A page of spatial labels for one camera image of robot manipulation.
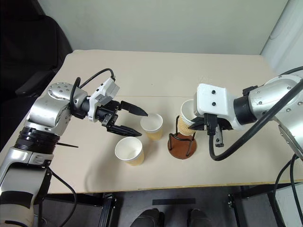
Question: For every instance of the black tape strip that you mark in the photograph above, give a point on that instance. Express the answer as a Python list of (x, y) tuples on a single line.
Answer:
[(174, 201)]

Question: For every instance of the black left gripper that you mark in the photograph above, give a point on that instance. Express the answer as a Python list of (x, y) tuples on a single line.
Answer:
[(107, 113)]

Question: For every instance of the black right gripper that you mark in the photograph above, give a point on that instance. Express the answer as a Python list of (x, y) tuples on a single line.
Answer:
[(225, 125)]

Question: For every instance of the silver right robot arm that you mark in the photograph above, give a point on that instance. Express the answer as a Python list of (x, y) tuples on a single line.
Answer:
[(267, 99)]

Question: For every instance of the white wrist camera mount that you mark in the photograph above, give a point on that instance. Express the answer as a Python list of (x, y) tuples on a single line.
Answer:
[(106, 91), (213, 104)]

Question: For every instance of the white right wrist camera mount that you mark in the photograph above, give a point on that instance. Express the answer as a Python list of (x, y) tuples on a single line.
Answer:
[(213, 104)]

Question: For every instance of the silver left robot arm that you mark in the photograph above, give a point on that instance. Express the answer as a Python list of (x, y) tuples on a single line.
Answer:
[(45, 111)]

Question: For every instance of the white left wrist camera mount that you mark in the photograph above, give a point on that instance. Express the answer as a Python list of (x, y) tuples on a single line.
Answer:
[(106, 91)]

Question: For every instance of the dark rounded shape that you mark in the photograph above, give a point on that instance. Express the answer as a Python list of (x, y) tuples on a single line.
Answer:
[(198, 218), (148, 218)]

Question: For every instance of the black office chair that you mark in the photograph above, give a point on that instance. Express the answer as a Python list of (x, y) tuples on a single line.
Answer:
[(28, 61)]

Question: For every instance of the ribbed tan paper cup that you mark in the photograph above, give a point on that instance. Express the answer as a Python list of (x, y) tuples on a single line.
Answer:
[(129, 149), (152, 123), (185, 127)]

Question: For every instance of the black metal table frame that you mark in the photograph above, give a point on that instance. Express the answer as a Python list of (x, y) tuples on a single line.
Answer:
[(109, 208)]

